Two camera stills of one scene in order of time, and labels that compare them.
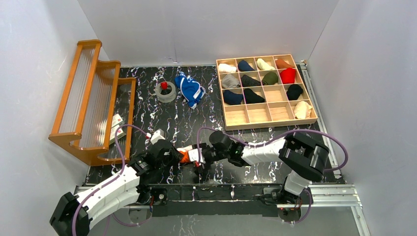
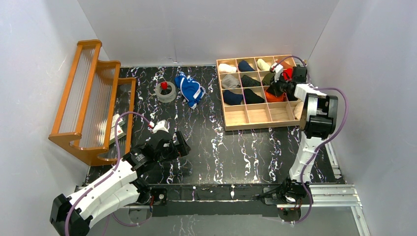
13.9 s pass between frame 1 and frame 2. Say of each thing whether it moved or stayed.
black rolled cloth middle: stayed
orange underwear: moved
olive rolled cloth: stayed
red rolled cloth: stayed
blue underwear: stayed
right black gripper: moved
